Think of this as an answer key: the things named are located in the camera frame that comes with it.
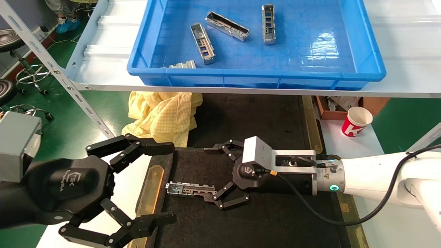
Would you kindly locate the yellow checked cloth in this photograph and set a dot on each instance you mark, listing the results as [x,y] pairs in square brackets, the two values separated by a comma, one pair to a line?
[162,113]

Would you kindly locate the white power strip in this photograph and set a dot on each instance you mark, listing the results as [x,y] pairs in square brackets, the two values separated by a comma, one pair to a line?
[38,32]

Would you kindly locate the black conveyor belt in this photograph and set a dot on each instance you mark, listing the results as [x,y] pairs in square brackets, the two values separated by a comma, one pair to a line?
[248,120]

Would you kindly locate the black round swivel stool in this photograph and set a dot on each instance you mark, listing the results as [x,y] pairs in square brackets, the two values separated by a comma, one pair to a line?
[8,39]
[5,91]

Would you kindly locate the pile of grey metal plates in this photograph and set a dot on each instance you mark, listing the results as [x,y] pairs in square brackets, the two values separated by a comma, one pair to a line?
[344,101]

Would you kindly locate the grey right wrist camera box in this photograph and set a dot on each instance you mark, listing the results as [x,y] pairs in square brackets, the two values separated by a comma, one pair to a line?
[258,151]

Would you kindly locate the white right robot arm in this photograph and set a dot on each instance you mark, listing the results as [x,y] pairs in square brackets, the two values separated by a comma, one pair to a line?
[372,175]

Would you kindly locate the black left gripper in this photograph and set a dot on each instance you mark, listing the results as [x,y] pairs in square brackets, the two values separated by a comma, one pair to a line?
[65,186]

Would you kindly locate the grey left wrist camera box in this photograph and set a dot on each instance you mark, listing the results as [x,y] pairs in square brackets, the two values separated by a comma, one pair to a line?
[17,144]

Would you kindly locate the perforated white shelf post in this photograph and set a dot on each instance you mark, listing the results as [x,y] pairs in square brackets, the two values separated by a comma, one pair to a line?
[427,136]
[51,65]

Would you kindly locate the person with blue shoe covers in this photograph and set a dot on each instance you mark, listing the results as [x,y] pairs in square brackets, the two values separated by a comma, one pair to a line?
[67,24]

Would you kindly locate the blue plastic tray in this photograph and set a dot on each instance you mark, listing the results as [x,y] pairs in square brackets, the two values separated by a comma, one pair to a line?
[241,55]

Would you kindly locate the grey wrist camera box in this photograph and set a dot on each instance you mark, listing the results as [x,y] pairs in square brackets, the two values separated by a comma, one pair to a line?
[258,151]
[17,144]

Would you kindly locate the brown cardboard box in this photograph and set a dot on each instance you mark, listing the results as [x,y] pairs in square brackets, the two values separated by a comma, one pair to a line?
[375,103]

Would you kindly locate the red and white paper cup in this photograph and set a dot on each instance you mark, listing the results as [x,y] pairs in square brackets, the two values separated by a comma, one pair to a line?
[355,124]

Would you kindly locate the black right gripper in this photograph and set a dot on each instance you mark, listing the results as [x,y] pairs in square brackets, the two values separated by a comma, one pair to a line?
[293,184]

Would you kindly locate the gold metal rail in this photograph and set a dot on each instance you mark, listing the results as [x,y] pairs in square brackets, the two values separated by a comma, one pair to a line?
[310,120]

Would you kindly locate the silver metal bracket part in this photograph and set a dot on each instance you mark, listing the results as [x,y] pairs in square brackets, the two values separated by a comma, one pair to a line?
[182,64]
[268,24]
[227,27]
[203,44]
[186,189]

